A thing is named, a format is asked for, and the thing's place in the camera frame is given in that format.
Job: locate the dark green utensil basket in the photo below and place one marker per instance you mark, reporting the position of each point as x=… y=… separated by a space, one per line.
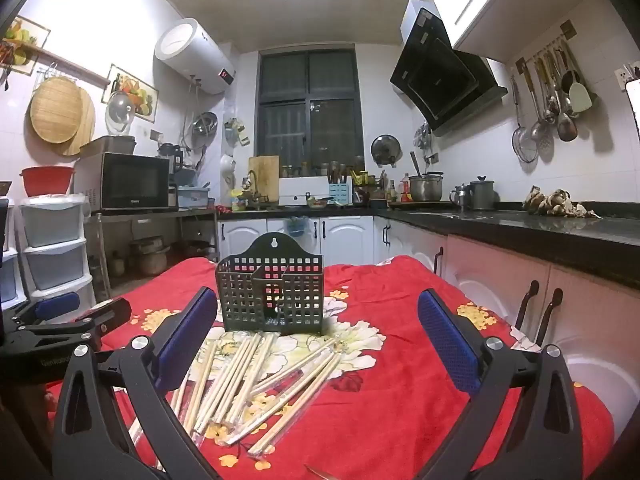
x=250 y=285

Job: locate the blue knife holder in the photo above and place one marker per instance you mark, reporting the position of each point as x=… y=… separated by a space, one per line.
x=339 y=194

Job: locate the wooden wall rail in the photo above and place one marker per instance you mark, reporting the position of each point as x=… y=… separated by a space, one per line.
x=65 y=62

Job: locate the black electric kettle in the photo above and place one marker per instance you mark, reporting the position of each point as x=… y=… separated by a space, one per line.
x=170 y=157

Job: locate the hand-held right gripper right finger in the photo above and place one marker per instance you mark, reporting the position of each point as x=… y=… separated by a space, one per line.
x=450 y=340

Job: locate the pile of dried mushrooms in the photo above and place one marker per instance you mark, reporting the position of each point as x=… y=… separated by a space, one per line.
x=555 y=205

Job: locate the red floral tablecloth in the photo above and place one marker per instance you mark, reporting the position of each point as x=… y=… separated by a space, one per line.
x=400 y=385

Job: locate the light blue plastic box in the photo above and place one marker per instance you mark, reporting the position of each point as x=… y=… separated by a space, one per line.
x=194 y=197

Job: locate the hanging steel bowl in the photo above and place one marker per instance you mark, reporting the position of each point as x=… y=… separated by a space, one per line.
x=205 y=124

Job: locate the white water heater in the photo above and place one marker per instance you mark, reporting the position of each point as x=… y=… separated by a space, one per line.
x=195 y=55

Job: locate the dark pot lid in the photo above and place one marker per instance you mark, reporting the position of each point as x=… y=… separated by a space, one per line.
x=386 y=150

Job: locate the black microwave oven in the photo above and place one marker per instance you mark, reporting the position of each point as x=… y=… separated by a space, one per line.
x=135 y=180

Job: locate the blue hanging bag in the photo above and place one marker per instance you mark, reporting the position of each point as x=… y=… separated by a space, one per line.
x=297 y=226

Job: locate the white upper cabinet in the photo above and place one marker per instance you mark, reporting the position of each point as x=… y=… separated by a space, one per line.
x=490 y=0

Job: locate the wall socket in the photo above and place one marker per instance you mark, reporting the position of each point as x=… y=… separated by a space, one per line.
x=625 y=75

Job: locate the dark barred window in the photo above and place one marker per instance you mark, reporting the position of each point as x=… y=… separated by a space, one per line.
x=285 y=125

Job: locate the fruit wall poster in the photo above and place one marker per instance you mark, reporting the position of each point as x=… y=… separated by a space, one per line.
x=25 y=35
x=137 y=92

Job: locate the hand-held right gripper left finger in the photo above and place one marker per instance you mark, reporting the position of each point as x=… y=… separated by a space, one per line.
x=187 y=335

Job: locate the red plastic basin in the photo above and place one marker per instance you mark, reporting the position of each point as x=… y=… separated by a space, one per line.
x=47 y=180

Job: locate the plastic drawer unit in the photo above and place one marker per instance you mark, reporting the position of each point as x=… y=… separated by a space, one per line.
x=52 y=250

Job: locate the row of hanging kitchen utensils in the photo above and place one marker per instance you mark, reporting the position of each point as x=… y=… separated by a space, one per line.
x=565 y=105

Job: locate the small steel kettle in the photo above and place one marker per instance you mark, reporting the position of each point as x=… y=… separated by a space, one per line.
x=461 y=196

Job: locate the steel cooking pot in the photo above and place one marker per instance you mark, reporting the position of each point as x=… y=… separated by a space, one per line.
x=425 y=190

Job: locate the bunch of chopsticks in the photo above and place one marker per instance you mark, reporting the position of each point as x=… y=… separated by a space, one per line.
x=235 y=380

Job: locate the grey kettle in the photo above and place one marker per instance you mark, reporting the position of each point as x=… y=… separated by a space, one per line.
x=482 y=195

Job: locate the wooden cutting board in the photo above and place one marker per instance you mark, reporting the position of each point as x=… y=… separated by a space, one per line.
x=264 y=175

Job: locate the black range hood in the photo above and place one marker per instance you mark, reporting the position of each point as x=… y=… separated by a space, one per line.
x=435 y=75

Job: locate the black kitchen countertop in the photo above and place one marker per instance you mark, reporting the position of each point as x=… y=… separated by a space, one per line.
x=525 y=235

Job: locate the round bamboo board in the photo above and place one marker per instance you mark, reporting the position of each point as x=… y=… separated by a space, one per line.
x=55 y=110
x=87 y=125

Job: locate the brown clay pot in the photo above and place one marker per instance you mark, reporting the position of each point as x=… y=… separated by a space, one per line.
x=150 y=260

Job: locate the metal baking tray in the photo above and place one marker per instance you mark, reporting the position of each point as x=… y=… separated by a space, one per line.
x=107 y=145

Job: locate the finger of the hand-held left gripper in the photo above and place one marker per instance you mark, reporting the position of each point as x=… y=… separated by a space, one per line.
x=107 y=312
x=57 y=305

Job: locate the group of condiment bottles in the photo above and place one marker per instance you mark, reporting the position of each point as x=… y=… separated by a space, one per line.
x=399 y=191

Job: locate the glass pot lid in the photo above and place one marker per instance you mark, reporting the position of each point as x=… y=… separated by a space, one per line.
x=120 y=112

